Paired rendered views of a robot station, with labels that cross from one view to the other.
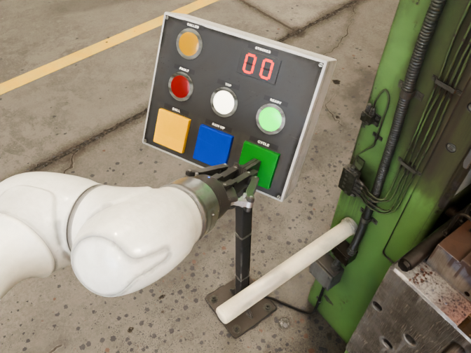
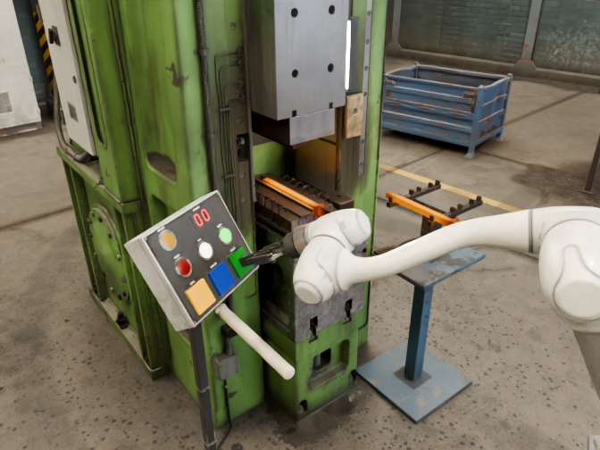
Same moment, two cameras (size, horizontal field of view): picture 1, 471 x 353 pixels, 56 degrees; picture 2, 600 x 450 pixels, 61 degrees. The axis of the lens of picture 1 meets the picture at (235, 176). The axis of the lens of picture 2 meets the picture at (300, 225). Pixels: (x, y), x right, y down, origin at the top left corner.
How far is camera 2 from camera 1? 139 cm
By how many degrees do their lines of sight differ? 70
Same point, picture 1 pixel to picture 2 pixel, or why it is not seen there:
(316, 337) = (251, 425)
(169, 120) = (196, 290)
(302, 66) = (213, 200)
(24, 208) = (335, 248)
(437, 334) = not seen: hidden behind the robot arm
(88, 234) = (355, 214)
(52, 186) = (318, 245)
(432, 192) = (248, 230)
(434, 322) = not seen: hidden behind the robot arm
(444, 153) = (242, 205)
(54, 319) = not seen: outside the picture
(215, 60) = (184, 235)
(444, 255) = (295, 223)
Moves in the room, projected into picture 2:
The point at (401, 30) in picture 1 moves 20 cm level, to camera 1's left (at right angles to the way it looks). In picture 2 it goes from (196, 170) to (187, 195)
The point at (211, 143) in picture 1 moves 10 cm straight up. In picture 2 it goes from (220, 276) to (218, 245)
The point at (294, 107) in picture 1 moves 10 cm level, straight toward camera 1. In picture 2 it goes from (226, 220) to (258, 222)
